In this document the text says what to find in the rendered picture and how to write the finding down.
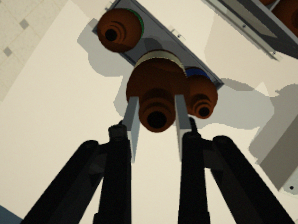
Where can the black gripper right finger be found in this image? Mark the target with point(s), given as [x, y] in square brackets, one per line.
[247, 196]

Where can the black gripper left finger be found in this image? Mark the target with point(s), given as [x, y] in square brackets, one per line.
[67, 197]

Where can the brown bottle with blue label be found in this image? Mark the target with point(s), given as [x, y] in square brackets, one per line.
[204, 95]

